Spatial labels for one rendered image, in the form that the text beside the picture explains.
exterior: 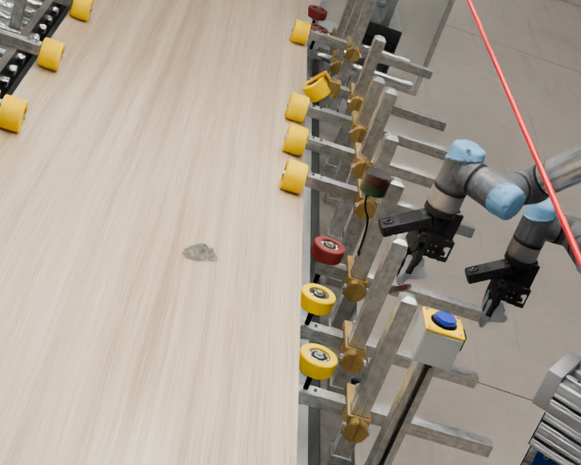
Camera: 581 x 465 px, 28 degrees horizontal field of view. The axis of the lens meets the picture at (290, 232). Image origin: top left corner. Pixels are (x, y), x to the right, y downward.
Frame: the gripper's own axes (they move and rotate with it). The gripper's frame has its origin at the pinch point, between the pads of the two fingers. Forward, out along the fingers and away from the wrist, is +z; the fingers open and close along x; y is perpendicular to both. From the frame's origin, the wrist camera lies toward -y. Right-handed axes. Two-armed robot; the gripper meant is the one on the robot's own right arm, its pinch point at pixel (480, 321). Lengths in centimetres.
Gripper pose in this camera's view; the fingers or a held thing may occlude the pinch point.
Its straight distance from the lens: 292.2
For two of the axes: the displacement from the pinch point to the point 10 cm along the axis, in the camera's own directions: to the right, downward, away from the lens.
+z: -3.2, 8.4, 4.3
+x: 0.2, -4.5, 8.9
